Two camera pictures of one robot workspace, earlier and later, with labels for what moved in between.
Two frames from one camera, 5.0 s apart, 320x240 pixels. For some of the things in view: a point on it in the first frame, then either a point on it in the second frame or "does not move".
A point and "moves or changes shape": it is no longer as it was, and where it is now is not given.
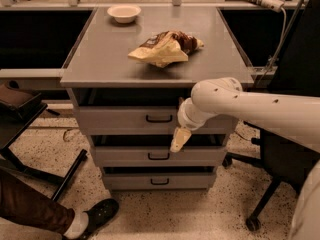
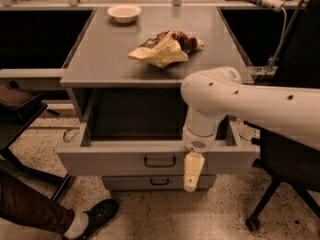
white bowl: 124,13 does not move
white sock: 78,226 does not move
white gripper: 184,116 to 197,142
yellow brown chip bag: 167,48 does not move
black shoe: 98,215 does not move
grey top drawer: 146,120 moves or changes shape
